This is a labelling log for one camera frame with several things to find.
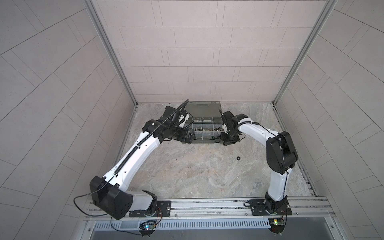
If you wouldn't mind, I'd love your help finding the grey compartment organizer box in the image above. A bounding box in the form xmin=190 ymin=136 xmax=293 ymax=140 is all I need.
xmin=185 ymin=101 xmax=224 ymax=144

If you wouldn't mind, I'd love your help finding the silver spacer cluster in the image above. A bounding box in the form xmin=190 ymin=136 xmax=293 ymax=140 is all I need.
xmin=195 ymin=127 xmax=206 ymax=132

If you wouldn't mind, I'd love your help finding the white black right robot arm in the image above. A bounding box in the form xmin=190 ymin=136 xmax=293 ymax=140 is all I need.
xmin=220 ymin=111 xmax=298 ymax=215

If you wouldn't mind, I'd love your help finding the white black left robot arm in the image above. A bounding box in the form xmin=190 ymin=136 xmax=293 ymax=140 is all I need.
xmin=90 ymin=101 xmax=193 ymax=220

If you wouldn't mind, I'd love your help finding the white vent grille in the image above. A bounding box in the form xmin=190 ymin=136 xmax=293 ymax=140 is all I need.
xmin=94 ymin=219 xmax=271 ymax=231

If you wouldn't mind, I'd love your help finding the right circuit board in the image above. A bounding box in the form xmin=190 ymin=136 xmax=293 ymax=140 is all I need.
xmin=268 ymin=219 xmax=286 ymax=234

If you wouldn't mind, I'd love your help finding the left green circuit board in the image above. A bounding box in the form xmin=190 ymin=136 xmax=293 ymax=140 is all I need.
xmin=139 ymin=221 xmax=157 ymax=231

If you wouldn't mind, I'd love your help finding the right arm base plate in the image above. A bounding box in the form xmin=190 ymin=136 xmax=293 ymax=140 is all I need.
xmin=244 ymin=199 xmax=292 ymax=216

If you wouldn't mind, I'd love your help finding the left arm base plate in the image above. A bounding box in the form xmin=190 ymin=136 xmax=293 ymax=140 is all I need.
xmin=129 ymin=201 xmax=172 ymax=218

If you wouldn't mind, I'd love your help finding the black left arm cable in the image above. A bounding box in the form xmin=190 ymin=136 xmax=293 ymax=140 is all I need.
xmin=73 ymin=182 xmax=109 ymax=217

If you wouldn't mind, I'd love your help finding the aluminium front rail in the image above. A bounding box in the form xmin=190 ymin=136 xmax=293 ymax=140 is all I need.
xmin=83 ymin=196 xmax=335 ymax=221

